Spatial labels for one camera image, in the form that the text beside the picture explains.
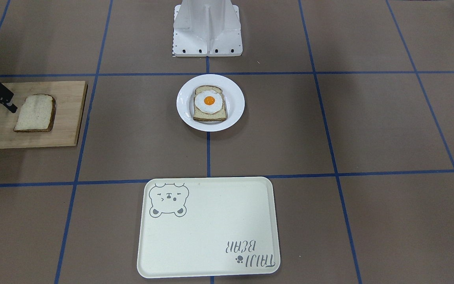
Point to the fried egg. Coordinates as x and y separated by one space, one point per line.
209 101

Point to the white bread slice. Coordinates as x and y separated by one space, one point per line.
37 114

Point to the wooden cutting board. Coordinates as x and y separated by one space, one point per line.
70 98

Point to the bread slice under egg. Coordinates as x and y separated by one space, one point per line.
203 117

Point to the white round plate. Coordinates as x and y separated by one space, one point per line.
234 100

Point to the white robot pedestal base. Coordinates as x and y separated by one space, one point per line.
207 28

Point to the cream bear serving tray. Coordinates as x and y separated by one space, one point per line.
197 227

